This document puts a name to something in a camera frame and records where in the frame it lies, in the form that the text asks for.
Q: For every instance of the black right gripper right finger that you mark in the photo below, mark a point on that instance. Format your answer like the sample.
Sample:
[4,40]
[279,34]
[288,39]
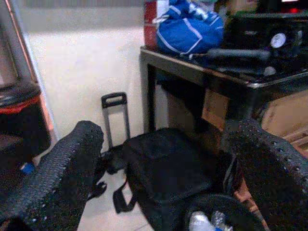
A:
[272,168]

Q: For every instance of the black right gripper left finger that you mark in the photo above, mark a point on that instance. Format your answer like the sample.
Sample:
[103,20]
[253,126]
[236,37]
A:
[55,173]

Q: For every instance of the black round rubbish bin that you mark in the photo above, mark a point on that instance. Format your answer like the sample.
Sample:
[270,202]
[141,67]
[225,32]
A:
[208,200]

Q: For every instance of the wooden slatted rack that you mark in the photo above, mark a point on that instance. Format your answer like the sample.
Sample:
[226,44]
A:
[299,142]

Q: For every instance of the brown cardboard box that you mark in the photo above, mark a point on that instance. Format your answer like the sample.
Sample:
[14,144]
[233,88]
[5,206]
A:
[285,113]

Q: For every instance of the black round container red band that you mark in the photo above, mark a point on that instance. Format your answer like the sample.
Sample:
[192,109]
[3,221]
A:
[21,120]

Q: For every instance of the clear plastic bottle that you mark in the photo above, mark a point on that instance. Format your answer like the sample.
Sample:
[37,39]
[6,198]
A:
[221,220]

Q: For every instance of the white crumpled plastic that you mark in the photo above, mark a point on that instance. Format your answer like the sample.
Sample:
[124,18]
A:
[199,222]

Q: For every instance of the black trolley suitcase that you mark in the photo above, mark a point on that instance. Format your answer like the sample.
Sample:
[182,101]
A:
[168,163]

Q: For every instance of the grey handheld controller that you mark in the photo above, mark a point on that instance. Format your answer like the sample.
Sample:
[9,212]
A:
[238,53]

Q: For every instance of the black fan white hub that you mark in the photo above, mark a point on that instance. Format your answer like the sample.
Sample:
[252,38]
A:
[278,40]

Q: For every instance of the black glossy table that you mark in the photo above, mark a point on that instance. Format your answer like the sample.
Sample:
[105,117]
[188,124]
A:
[183,69]

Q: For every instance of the black computer case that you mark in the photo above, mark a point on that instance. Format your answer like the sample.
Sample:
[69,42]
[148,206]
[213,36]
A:
[250,29]

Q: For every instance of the red and white box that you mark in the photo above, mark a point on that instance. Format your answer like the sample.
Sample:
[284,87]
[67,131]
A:
[150,21]

